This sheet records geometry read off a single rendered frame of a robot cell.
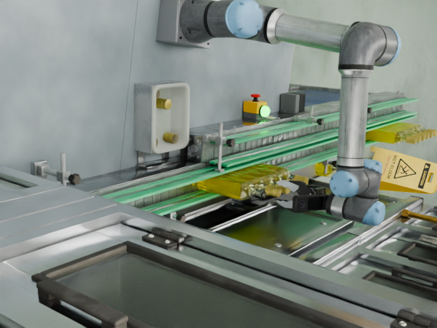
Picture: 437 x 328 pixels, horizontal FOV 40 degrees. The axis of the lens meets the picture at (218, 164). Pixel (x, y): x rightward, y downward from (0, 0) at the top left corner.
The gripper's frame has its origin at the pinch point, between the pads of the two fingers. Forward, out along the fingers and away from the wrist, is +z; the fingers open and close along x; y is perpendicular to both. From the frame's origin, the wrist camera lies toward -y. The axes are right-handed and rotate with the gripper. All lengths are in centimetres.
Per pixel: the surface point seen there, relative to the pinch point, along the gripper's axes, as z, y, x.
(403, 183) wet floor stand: 80, 332, -48
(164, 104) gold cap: 34.4, -20.4, 25.0
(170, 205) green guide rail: 22.8, -26.3, -5.9
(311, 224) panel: -7.1, 12.6, -11.5
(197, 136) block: 29.4, -8.0, 14.3
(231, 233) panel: 7.6, -13.1, -13.9
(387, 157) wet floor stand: 99, 337, -30
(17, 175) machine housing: 5, -94, 14
